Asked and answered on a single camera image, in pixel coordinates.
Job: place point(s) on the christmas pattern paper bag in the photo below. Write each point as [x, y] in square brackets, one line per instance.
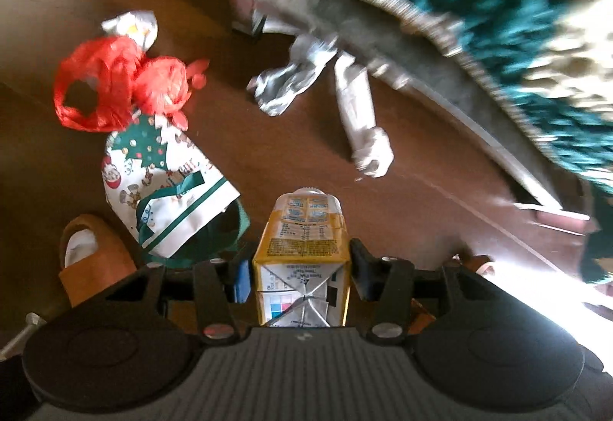
[176, 204]

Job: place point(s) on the crumpled white printed wrapper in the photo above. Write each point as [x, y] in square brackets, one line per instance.
[141, 26]

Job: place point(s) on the yellow drink carton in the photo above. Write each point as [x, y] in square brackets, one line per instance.
[302, 267]

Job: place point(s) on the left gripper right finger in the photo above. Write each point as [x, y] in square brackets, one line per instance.
[387, 283]

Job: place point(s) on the red plastic bag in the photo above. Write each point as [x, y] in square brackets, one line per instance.
[126, 80]

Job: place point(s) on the crumpled silver foil wrapper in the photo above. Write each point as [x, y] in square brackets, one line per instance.
[275, 89]

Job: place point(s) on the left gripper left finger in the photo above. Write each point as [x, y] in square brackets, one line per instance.
[217, 284]

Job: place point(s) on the crumpled white paper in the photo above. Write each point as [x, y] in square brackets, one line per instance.
[372, 153]

